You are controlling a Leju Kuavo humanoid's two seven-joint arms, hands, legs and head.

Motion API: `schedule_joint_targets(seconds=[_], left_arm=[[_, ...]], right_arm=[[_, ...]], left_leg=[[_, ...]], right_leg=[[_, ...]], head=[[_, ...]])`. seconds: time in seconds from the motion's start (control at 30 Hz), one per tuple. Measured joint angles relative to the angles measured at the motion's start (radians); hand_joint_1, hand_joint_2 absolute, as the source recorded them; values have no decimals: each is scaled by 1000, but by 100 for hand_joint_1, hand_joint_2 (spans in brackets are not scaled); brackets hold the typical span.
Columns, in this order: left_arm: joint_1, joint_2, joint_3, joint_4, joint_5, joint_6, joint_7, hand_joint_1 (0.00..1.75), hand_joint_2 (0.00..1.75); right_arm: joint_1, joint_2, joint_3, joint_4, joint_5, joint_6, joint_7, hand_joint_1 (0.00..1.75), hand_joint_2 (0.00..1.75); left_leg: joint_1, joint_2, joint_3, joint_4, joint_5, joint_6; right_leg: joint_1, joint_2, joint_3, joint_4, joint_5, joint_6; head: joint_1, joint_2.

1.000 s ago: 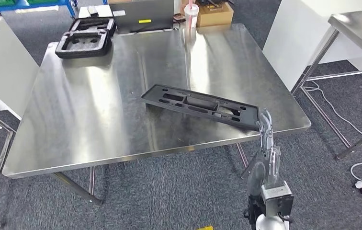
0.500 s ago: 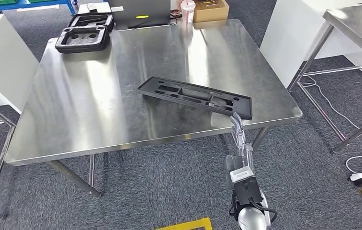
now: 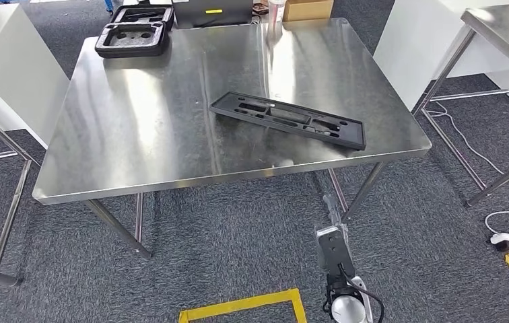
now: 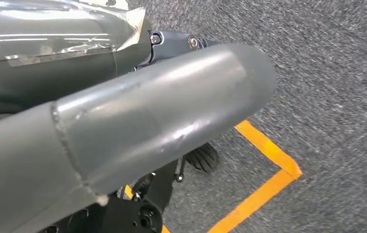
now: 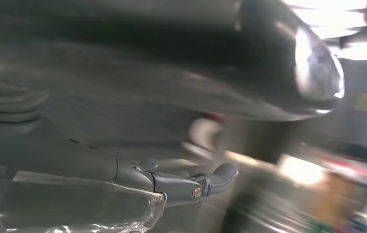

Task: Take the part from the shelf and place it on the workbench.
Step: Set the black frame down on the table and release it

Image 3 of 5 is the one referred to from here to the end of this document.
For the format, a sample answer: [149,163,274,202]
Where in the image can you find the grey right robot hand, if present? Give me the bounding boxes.
[323,194,349,235]

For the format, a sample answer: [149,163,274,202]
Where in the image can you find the long black plastic part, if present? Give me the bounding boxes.
[209,91,367,151]

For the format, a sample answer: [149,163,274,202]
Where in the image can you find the stainless steel workbench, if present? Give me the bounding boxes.
[32,17,432,260]

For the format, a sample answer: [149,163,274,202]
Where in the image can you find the white panel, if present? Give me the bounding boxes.
[373,0,509,112]
[0,3,70,150]

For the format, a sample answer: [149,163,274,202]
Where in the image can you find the brown cardboard box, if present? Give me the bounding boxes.
[282,0,335,22]

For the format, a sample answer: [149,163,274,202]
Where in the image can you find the plastic drink cup with straw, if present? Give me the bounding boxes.
[267,0,287,26]

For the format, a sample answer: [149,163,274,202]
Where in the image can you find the dark grey laptop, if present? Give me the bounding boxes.
[172,0,254,30]

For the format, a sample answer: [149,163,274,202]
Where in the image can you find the black foam case round holes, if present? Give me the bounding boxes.
[94,21,169,59]

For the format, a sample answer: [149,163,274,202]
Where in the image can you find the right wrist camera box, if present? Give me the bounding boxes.
[316,225,356,279]

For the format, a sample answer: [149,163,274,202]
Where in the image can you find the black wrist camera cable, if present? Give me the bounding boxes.
[337,262,386,323]

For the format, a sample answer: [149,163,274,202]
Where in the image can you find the white power cable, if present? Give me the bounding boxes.
[426,101,509,240]

